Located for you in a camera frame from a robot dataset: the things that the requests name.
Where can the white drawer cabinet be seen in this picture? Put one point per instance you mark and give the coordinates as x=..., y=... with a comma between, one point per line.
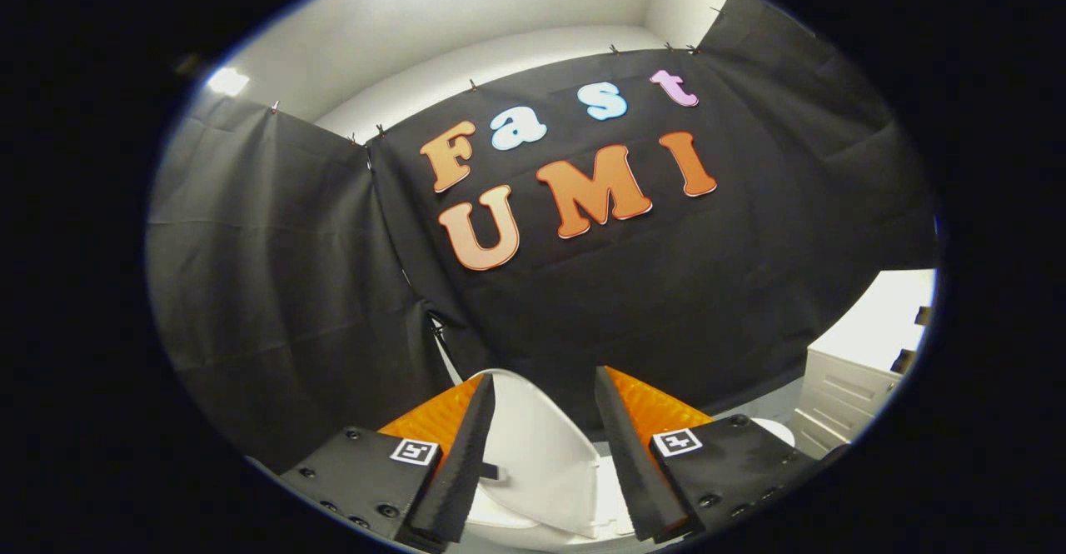
x=849, y=387

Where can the small ceiling light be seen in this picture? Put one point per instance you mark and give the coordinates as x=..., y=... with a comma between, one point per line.
x=226, y=81

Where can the white toilet bowl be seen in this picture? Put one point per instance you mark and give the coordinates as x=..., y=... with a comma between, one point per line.
x=500, y=526

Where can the black backdrop cloth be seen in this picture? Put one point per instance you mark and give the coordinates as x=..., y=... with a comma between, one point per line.
x=625, y=304

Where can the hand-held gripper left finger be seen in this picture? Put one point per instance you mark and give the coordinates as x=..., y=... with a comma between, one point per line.
x=466, y=462

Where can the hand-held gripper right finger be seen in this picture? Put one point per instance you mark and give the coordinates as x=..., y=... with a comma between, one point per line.
x=637, y=471

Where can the white toilet lid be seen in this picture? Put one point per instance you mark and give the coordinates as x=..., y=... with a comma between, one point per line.
x=541, y=446

